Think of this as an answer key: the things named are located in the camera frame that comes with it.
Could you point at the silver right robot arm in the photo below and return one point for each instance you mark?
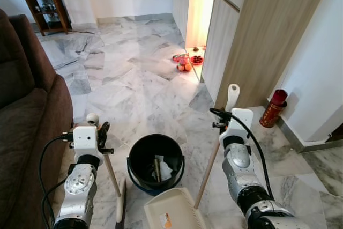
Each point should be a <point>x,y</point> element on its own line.
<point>238,159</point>

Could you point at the brown slim bottle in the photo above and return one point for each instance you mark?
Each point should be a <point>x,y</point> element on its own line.
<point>157,167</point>

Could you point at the clear glass cup set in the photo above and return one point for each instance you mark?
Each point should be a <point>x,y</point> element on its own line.
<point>45,8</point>

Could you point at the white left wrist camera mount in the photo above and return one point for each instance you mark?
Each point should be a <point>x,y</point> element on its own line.
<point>84,140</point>

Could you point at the white crumpled paper scrap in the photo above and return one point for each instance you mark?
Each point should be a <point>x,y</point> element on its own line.
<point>166,171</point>

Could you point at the red plate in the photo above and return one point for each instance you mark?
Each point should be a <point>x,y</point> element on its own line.
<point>196,59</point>

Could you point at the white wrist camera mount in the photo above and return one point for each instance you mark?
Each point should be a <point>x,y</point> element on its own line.
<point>238,124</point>
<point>84,140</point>

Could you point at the red cylindrical canister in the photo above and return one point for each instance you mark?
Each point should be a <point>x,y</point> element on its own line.
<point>272,110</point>

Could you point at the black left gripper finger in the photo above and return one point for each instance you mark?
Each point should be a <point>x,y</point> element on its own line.
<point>104,128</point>

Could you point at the dark brown fabric sofa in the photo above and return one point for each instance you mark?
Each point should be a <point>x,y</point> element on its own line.
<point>27,122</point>

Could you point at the light wooden cabinet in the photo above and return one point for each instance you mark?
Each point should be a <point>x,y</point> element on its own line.
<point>268,25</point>

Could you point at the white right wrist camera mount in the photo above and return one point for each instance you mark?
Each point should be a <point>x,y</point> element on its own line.
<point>238,124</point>

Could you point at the black plastic bucket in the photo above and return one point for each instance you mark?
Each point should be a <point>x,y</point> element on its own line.
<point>140,159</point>

